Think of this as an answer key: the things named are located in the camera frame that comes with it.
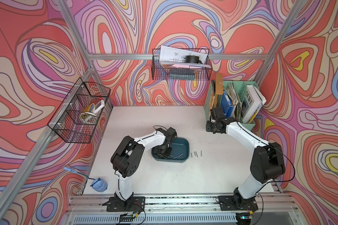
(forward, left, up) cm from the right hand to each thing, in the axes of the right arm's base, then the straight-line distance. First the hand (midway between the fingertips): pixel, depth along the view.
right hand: (210, 130), depth 91 cm
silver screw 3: (-12, +10, -11) cm, 19 cm away
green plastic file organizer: (+21, -15, +12) cm, 28 cm away
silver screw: (-13, +13, -11) cm, 21 cm away
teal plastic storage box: (-9, +20, -12) cm, 25 cm away
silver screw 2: (-11, +11, -11) cm, 19 cm away
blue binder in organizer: (+14, -12, +9) cm, 20 cm away
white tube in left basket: (+2, +65, +24) cm, 69 cm away
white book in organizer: (+10, -26, +15) cm, 32 cm away
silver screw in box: (-12, +20, -9) cm, 25 cm away
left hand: (-13, +31, -10) cm, 35 cm away
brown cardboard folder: (+17, -4, +21) cm, 28 cm away
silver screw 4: (-13, +7, -10) cm, 18 cm away
